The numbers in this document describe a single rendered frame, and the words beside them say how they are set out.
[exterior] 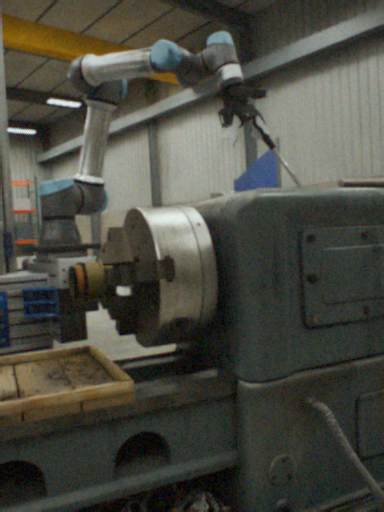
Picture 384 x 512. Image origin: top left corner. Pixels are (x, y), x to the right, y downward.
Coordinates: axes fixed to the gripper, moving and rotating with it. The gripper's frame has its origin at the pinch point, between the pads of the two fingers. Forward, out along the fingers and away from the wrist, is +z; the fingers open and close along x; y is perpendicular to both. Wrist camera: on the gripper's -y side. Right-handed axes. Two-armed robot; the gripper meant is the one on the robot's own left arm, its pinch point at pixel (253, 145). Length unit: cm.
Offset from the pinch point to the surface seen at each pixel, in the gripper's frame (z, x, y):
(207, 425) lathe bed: 64, 44, -9
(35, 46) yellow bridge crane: -639, -308, 899
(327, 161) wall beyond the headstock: -217, -908, 638
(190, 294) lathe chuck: 37, 44, -15
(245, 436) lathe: 68, 38, -13
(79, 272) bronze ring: 27, 60, -1
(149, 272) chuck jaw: 31, 50, -13
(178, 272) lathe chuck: 32, 46, -16
